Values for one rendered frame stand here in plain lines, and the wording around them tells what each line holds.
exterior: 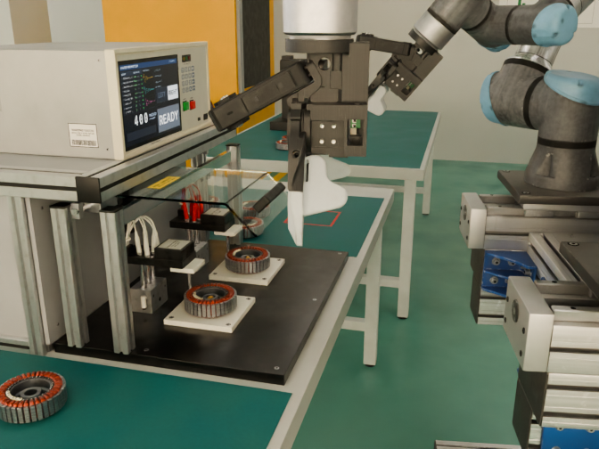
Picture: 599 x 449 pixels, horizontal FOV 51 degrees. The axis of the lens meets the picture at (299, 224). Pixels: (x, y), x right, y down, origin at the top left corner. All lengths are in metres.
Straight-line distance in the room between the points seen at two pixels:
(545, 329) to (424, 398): 1.61
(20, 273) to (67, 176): 0.23
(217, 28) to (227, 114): 4.30
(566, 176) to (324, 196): 0.83
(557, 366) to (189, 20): 4.40
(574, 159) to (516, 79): 0.22
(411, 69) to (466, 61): 5.14
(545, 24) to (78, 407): 1.06
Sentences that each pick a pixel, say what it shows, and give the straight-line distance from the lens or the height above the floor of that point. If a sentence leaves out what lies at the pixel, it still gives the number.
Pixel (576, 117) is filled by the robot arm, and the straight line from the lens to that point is 1.38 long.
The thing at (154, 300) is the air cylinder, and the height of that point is 0.80.
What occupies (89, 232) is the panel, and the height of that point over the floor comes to 0.94.
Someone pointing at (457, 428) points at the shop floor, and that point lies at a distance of 2.37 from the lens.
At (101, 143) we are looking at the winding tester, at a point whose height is 1.14.
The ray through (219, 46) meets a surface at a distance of 4.95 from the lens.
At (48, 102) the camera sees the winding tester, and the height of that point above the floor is 1.22.
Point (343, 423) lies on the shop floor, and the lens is 2.33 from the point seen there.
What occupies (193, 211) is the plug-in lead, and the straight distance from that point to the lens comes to 1.54.
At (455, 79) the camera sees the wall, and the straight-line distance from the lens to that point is 6.47.
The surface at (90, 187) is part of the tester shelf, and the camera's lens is 1.12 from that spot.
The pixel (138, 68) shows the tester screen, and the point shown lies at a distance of 1.29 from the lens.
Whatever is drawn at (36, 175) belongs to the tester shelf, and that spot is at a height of 1.11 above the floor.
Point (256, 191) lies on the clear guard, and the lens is 1.22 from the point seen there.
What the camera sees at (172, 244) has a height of 0.92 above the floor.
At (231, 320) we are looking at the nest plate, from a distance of 1.30.
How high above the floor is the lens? 1.37
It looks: 18 degrees down
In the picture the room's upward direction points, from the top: straight up
